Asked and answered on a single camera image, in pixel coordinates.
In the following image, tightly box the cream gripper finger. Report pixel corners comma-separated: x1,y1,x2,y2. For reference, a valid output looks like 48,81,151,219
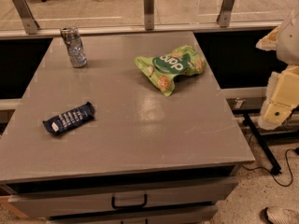
256,27,279,51

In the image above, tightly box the green rice chip bag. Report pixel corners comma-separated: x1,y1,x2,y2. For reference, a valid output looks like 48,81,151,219
135,45,206,96

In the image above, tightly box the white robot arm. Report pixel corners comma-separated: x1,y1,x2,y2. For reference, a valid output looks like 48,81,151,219
256,11,299,130

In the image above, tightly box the dark blue rxbar wrapper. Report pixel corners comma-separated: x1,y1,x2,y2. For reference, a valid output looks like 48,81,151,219
43,102,95,134

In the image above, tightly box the black metal stand leg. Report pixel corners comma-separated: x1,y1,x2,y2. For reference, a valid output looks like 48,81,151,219
243,113,281,175

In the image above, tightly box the grey upper drawer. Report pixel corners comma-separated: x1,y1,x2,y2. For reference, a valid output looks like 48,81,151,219
8,176,237,217

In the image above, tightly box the grey drawer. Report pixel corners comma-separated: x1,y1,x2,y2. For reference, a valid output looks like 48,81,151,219
8,176,237,217
47,205,218,224

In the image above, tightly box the grey lower drawer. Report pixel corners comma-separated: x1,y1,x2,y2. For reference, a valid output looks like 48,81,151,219
47,205,218,224

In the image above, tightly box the silver drink can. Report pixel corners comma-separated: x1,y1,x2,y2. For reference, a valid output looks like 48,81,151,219
60,27,87,68

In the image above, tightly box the right metal rail bracket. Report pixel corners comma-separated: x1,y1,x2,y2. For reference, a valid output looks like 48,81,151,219
217,0,235,27

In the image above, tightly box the metal rail bracket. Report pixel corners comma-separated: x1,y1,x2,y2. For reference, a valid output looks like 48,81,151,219
217,0,235,27
12,0,39,35
143,0,154,30

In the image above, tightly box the black floor cable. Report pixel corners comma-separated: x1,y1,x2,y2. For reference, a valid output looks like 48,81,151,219
242,133,299,188

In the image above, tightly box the middle metal rail bracket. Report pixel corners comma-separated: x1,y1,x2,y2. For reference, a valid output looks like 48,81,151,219
143,0,154,30

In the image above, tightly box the black drawer handle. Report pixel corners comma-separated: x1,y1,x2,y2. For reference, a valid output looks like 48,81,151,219
111,194,148,210

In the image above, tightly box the left metal rail bracket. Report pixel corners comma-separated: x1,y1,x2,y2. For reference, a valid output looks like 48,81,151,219
12,0,39,35

